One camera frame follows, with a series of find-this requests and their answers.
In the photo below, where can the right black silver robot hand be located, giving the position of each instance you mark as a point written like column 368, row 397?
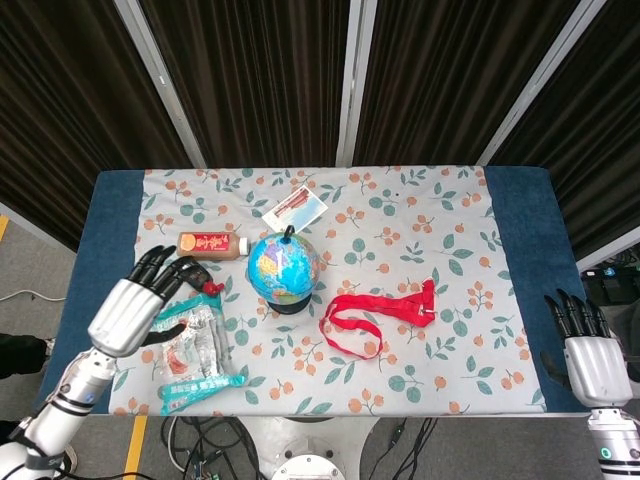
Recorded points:
column 597, row 367

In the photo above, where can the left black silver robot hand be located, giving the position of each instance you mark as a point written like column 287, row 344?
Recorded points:
column 122, row 315

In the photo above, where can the blue globe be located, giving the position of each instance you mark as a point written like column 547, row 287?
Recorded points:
column 280, row 270

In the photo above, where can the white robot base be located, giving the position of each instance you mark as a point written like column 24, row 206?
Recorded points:
column 305, row 445

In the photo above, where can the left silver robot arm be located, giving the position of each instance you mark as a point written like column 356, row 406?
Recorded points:
column 65, row 405

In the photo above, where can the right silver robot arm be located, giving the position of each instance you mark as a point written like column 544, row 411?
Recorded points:
column 617, row 440

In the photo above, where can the black equipment box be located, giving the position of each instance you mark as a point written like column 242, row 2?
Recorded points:
column 612, row 290

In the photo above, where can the teal clear snack bag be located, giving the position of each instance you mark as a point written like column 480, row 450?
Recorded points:
column 200, row 345

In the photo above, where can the small black bottle red cap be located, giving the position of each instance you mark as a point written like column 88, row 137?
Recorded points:
column 212, row 287

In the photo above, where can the blue table cover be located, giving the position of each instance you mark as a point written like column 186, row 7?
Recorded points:
column 110, row 220

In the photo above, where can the black bag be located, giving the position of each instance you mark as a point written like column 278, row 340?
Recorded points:
column 22, row 355

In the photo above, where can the brown drink bottle red label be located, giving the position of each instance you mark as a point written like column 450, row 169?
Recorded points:
column 210, row 245

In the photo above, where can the picture postcard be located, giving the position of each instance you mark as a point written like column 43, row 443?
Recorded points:
column 297, row 207

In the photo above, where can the dark brown curtain panel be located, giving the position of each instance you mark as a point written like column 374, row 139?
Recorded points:
column 260, row 80
column 65, row 110
column 440, row 75
column 605, row 130

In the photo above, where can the floral leaf print tablecloth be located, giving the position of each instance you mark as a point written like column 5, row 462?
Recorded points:
column 400, row 240

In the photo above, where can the grey frame rail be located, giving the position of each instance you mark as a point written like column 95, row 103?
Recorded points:
column 610, row 257

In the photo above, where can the grey metal frame post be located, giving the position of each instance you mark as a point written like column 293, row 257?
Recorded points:
column 356, row 80
column 160, row 85
column 542, row 80

